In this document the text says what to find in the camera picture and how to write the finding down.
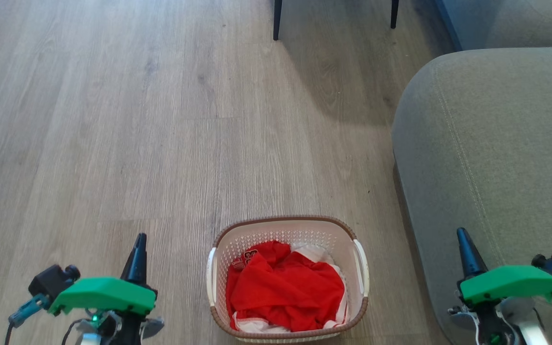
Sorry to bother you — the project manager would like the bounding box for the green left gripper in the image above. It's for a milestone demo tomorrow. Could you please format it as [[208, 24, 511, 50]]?
[[48, 233, 165, 345]]

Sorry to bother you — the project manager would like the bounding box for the grey fabric sofa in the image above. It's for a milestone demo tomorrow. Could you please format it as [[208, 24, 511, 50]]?
[[391, 46, 552, 345]]

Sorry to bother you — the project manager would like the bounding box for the white brown-rimmed laundry basket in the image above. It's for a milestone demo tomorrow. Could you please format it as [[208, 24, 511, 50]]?
[[206, 215, 370, 344]]

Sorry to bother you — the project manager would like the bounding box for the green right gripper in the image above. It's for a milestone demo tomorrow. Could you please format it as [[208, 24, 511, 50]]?
[[448, 228, 552, 345]]

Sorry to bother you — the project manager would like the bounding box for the teal-plug left camera cable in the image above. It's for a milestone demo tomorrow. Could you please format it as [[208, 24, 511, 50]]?
[[4, 293, 50, 345]]

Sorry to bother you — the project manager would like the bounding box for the red garment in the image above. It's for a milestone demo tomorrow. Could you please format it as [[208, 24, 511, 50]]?
[[225, 241, 346, 333]]

